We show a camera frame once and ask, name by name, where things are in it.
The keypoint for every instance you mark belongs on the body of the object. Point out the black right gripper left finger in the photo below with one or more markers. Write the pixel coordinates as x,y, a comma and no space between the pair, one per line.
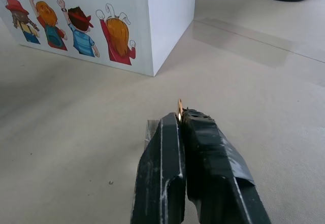
160,173

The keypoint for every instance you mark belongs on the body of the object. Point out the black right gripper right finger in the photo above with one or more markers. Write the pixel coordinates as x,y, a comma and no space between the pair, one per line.
215,168

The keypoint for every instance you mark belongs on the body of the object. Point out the white box with cartoon print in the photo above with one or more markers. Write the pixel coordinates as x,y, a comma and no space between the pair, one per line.
106,20

